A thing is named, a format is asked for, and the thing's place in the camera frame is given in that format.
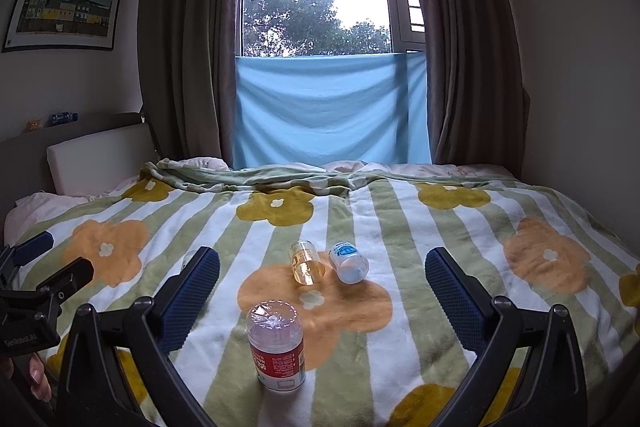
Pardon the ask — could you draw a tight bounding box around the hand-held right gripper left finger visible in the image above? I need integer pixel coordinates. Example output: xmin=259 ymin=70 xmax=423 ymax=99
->
xmin=55 ymin=246 xmax=221 ymax=427

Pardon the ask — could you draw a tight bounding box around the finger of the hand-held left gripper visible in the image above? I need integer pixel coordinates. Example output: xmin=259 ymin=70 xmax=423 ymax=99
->
xmin=12 ymin=257 xmax=95 ymax=325
xmin=0 ymin=231 xmax=55 ymax=290

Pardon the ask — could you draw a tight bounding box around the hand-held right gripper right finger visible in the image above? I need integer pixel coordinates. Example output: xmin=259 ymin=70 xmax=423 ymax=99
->
xmin=424 ymin=247 xmax=589 ymax=427

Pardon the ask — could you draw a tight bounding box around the clear amber-tinted cup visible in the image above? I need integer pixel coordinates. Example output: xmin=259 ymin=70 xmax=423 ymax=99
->
xmin=289 ymin=241 xmax=327 ymax=286

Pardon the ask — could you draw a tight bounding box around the person's left hand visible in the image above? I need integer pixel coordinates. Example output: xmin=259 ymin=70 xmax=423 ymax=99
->
xmin=0 ymin=351 xmax=55 ymax=408

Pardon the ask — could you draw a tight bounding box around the floral striped blanket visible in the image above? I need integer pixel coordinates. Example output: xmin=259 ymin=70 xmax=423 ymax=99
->
xmin=10 ymin=157 xmax=640 ymax=427

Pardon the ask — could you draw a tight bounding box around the grey bed headboard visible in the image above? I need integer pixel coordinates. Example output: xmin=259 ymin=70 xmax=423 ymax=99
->
xmin=0 ymin=111 xmax=153 ymax=233

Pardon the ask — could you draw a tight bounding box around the clear red-label plastic bottle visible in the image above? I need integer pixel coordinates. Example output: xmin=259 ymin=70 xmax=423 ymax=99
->
xmin=245 ymin=300 xmax=306 ymax=392

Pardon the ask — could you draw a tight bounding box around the small blue-label plastic bottle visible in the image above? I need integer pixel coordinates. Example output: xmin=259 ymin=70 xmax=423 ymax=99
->
xmin=328 ymin=242 xmax=370 ymax=285

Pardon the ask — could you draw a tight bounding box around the white headboard cushion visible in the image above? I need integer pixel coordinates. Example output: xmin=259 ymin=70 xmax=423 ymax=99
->
xmin=46 ymin=123 xmax=160 ymax=196

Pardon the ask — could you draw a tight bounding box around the light blue cloth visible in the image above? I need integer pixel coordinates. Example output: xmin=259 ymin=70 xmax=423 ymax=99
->
xmin=232 ymin=52 xmax=434 ymax=170

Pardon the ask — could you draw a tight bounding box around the framed houses picture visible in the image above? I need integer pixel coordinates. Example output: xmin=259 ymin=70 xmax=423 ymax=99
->
xmin=1 ymin=0 xmax=126 ymax=54

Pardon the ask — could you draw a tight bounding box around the brown curtain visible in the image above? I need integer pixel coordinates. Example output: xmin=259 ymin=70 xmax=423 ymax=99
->
xmin=404 ymin=0 xmax=532 ymax=181
xmin=137 ymin=0 xmax=249 ymax=171

